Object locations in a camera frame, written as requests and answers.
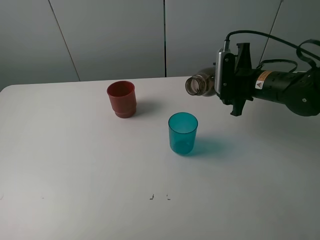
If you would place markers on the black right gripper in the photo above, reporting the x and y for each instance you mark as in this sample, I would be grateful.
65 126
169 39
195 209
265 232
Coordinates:
245 79

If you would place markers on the smoky clear plastic bottle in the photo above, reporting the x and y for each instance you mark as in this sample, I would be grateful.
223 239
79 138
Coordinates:
202 83

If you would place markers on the teal translucent plastic cup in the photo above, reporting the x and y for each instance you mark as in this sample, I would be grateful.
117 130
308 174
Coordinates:
182 128

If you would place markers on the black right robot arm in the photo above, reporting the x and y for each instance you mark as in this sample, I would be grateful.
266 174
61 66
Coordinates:
298 91

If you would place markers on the red plastic cup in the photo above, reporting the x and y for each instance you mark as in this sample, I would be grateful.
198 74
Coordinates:
122 98

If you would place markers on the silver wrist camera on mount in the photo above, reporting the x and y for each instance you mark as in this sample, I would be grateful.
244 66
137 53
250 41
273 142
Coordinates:
224 73

